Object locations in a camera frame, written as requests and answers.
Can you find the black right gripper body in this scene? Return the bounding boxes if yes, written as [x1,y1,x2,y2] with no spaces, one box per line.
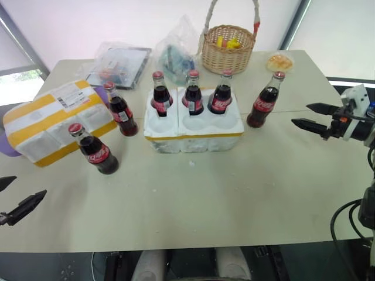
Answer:
[320,105,354,141]

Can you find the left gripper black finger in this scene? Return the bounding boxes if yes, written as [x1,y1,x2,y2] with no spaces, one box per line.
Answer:
[5,189,48,227]
[0,175,18,193]

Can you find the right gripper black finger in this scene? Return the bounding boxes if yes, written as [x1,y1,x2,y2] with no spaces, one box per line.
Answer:
[305,102,340,118]
[291,118,332,139]

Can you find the glass cola bottle red cap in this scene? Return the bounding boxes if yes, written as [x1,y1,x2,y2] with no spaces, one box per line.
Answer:
[181,69,205,116]
[246,71,287,129]
[207,69,234,115]
[103,81,139,138]
[67,122,120,176]
[151,70,175,118]

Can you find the foam box with yellow tape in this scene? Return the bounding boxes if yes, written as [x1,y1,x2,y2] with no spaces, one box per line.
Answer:
[2,79,118,169]

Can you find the white foam bottle tray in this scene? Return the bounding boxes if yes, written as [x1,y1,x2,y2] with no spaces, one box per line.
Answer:
[143,86,245,155]

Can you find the wrapped bread bun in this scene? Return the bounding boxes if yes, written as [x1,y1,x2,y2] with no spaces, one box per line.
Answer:
[265,52,295,73]

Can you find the yellow toy fruit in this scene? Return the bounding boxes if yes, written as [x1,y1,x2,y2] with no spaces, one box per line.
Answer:
[216,36,241,50]

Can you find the grey rounded shape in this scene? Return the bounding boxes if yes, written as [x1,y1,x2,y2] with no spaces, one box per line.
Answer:
[214,246,253,281]
[131,249,168,281]

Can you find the clear plastic bag blue contents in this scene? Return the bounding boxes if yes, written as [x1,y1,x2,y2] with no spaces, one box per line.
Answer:
[154,14,203,86]

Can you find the dark tray in clear wrap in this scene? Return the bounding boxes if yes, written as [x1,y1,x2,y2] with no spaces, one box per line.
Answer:
[84,41,153,90]

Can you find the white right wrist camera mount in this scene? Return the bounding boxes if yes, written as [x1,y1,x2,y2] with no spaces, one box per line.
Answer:
[340,84,369,142]

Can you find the dark window frame post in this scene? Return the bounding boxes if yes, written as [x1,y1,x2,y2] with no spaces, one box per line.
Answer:
[0,8,51,80]
[277,0,312,51]

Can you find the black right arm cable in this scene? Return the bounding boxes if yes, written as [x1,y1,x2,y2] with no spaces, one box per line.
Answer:
[330,145,375,281]

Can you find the wicker basket with handle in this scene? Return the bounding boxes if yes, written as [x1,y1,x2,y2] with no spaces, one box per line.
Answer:
[196,0,262,76]

